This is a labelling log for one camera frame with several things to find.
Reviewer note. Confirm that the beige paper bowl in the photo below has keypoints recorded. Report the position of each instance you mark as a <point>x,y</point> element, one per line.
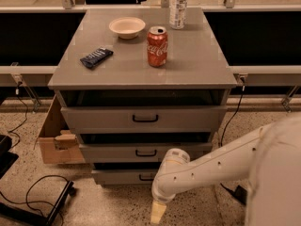
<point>127,27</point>

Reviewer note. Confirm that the grey middle drawer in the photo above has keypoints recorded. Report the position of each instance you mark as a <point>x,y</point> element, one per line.
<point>139,152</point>

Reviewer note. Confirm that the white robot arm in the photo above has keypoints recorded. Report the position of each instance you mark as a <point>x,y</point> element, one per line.
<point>269,158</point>

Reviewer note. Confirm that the grey top drawer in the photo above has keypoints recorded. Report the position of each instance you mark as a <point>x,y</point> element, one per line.
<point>140,119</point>

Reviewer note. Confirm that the dark blue snack packet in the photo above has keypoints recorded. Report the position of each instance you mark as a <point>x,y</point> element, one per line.
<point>95,58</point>

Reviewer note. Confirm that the black equipment left edge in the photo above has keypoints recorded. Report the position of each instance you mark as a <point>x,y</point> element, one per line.
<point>7,158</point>

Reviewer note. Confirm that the brown cardboard box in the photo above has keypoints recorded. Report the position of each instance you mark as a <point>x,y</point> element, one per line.
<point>57,144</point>

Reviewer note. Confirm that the grey drawer cabinet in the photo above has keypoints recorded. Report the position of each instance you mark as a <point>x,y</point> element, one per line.
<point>196,74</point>

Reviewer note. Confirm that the red coca-cola can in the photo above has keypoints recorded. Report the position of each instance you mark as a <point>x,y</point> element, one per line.
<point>157,46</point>

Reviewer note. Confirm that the grey bottom drawer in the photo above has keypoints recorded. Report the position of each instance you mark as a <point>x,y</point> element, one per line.
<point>124,176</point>

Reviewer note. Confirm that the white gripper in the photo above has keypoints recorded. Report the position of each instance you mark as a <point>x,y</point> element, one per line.
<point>162,195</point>

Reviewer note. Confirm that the grey drawer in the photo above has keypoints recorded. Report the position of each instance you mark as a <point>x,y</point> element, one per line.
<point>139,152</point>
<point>140,119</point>
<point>124,176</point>

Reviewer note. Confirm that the clear plastic water bottle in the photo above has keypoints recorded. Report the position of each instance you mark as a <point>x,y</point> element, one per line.
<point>177,13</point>

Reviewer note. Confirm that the black power adapter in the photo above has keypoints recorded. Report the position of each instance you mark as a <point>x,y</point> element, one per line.
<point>240,194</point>

